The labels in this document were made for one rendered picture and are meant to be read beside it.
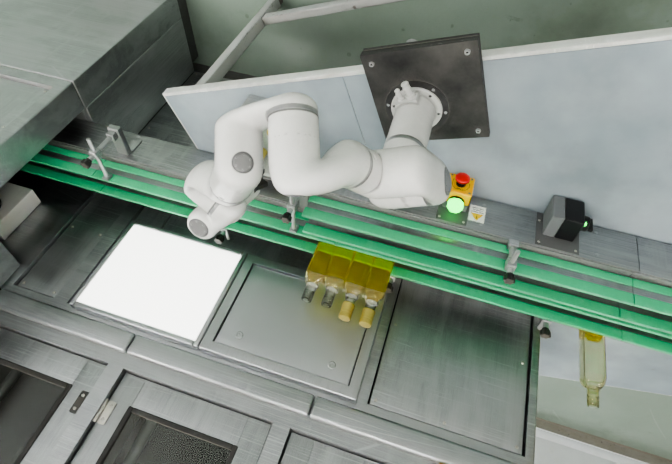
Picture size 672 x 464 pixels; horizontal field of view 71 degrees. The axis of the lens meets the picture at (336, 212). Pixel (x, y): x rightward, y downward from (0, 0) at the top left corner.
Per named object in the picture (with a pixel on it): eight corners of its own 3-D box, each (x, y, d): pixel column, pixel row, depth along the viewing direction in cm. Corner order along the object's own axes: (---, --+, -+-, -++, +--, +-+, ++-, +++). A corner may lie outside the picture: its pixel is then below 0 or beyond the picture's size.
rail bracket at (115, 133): (131, 142, 163) (90, 188, 149) (115, 102, 150) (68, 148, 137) (143, 145, 162) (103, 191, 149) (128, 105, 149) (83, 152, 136)
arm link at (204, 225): (206, 189, 101) (241, 217, 103) (229, 166, 110) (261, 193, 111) (178, 227, 110) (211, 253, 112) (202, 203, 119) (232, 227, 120)
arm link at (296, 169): (370, 124, 84) (328, 95, 72) (375, 199, 81) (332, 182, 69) (305, 141, 91) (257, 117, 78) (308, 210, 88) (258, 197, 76)
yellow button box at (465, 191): (445, 188, 138) (440, 206, 133) (450, 169, 132) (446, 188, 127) (469, 194, 136) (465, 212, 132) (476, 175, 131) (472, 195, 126)
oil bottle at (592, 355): (578, 321, 143) (578, 406, 128) (584, 312, 139) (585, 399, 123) (598, 326, 142) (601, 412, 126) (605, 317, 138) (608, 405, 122)
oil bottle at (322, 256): (326, 231, 150) (302, 288, 137) (326, 220, 145) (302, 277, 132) (343, 236, 149) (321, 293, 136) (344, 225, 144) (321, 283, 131)
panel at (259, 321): (135, 224, 165) (71, 308, 144) (132, 219, 163) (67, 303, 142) (386, 298, 149) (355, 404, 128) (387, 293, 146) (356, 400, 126)
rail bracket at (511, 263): (504, 241, 128) (499, 282, 120) (512, 225, 122) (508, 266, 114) (519, 245, 127) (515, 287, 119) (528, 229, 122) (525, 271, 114)
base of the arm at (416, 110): (378, 84, 115) (362, 126, 106) (426, 69, 108) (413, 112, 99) (404, 132, 124) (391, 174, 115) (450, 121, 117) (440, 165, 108)
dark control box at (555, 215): (543, 211, 133) (541, 234, 127) (553, 193, 126) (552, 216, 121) (573, 219, 131) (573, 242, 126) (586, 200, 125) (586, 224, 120)
